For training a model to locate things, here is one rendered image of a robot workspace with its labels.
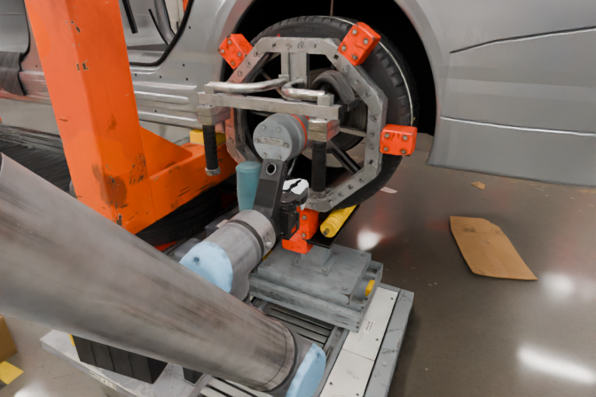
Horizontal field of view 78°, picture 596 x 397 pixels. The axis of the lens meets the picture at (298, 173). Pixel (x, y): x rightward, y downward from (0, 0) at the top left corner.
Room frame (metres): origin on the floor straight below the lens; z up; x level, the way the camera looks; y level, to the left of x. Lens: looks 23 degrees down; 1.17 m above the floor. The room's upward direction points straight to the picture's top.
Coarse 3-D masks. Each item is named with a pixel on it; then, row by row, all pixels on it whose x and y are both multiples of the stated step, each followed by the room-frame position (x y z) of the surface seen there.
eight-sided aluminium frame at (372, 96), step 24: (264, 48) 1.16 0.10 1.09; (288, 48) 1.13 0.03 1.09; (312, 48) 1.10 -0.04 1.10; (336, 48) 1.06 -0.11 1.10; (240, 72) 1.22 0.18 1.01; (360, 72) 1.05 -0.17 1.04; (360, 96) 1.03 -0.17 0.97; (384, 96) 1.05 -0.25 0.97; (240, 120) 1.26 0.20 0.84; (384, 120) 1.04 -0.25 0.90; (240, 144) 1.25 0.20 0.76; (336, 192) 1.06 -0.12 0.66
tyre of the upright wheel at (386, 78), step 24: (288, 24) 1.22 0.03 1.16; (312, 24) 1.19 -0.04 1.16; (336, 24) 1.16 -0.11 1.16; (384, 48) 1.16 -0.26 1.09; (384, 72) 1.09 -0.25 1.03; (408, 72) 1.22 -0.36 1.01; (408, 96) 1.11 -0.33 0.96; (408, 120) 1.07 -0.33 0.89; (384, 168) 1.07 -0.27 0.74; (360, 192) 1.11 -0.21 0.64
